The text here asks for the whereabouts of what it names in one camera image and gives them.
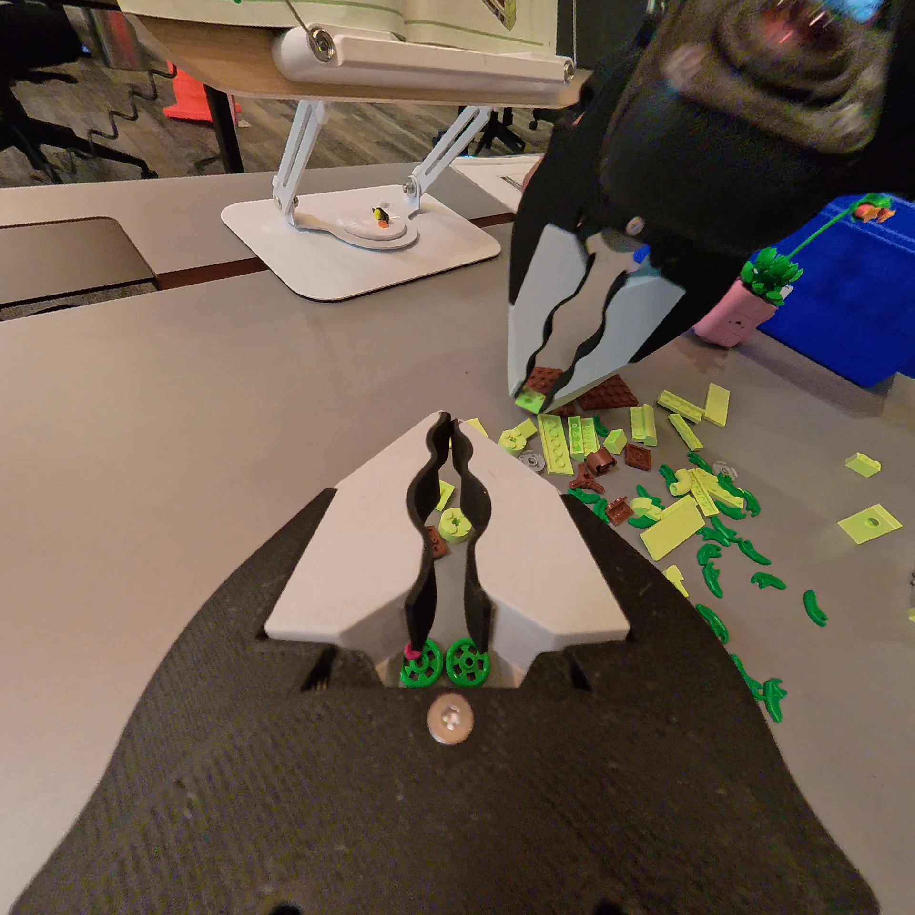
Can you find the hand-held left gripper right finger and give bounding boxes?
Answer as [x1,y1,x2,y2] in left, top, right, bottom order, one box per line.
[452,418,631,679]

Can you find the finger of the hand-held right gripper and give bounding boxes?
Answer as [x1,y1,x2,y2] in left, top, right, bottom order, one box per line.
[545,261,689,416]
[508,223,596,401]

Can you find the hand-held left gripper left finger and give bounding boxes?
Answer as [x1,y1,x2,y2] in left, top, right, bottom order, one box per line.
[263,411,456,669]

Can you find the large brown studded plate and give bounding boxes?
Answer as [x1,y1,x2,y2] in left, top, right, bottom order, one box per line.
[527,366,577,417]
[575,375,639,413]

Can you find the pink toy pot with plant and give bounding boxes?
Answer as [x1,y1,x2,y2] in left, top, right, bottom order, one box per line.
[693,192,899,350]

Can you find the white book stand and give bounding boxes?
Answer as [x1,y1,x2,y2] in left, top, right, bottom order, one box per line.
[139,0,594,301]

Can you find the pile of tiny colourful pieces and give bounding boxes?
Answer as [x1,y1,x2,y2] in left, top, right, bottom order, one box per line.
[399,635,493,691]

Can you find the pile of assorted toy bricks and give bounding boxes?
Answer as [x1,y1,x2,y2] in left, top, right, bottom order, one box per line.
[429,413,691,598]

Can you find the long lime flat tile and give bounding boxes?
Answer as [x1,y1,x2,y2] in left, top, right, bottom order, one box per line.
[640,495,709,563]

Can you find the lime wide studded plate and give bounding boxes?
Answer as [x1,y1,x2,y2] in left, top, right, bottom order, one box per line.
[690,468,746,517]

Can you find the blue plastic bin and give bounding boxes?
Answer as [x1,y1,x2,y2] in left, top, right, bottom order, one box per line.
[758,193,915,390]

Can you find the scattered green leaf pieces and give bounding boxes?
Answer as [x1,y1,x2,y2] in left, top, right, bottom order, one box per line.
[568,418,830,724]

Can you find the open instruction booklet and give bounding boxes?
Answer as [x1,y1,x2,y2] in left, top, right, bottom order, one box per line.
[118,0,559,51]

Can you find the red floor object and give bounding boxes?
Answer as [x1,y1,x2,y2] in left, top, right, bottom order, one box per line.
[164,61,243,128]

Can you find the black office chair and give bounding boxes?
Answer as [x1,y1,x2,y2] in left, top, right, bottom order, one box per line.
[0,0,160,183]

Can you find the black desk cable hatch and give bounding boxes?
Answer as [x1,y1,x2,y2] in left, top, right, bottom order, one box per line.
[0,218,158,307]

